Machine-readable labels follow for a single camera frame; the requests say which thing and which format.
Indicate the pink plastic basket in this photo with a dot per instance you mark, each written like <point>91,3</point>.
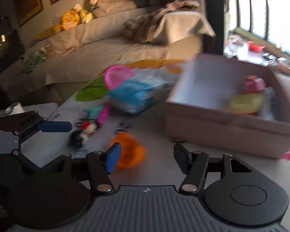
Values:
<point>115,75</point>

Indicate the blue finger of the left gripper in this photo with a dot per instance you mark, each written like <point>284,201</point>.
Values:
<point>52,126</point>

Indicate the brown jacket on sofa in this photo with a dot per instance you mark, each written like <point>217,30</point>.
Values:
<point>144,28</point>

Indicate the blue wet wipes pack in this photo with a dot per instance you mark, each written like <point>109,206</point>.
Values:
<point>138,93</point>

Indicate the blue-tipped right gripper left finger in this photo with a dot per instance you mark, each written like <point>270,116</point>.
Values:
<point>100,165</point>

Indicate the white rabbit keychain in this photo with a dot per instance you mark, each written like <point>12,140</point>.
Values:
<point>81,135</point>

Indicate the teal crank handle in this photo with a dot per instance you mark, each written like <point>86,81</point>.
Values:
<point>94,112</point>

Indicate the pink cardboard box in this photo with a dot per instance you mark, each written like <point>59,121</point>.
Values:
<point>197,108</point>

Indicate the small doll plush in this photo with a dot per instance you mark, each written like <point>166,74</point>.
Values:
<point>93,5</point>

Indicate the pink cartoon figure toy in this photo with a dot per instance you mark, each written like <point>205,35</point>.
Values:
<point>254,84</point>

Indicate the orange plastic toy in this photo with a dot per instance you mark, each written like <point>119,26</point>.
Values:
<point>132,153</point>

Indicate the printed play mat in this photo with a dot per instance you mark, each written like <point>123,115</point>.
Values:
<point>148,129</point>

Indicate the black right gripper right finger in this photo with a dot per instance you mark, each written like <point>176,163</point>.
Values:
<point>194,166</point>

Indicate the beige covered sofa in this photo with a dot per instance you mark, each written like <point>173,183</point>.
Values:
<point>81,53</point>

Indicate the yellow sponge toy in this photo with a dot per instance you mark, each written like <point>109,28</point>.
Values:
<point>249,103</point>

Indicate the yellow plush toy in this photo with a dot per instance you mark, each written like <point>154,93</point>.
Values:
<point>70,20</point>

